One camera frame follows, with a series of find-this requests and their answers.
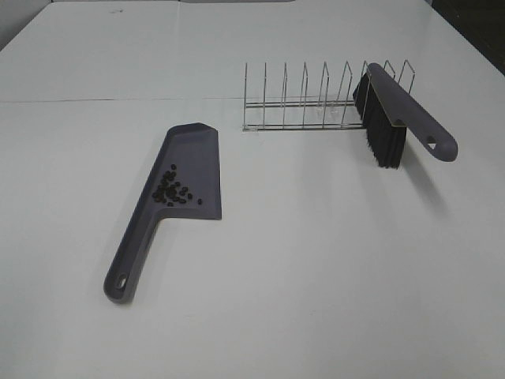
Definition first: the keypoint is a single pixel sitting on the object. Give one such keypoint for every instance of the grey plastic dustpan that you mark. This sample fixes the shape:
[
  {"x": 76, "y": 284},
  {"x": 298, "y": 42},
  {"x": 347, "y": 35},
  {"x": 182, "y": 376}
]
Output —
[{"x": 184, "y": 182}]

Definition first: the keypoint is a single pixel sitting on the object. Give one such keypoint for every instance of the pile of coffee beans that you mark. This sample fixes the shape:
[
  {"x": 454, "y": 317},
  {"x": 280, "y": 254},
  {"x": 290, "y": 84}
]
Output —
[{"x": 172, "y": 192}]

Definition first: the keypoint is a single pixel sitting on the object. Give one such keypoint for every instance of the chrome wire dish rack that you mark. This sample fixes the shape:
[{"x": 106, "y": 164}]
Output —
[{"x": 287, "y": 100}]

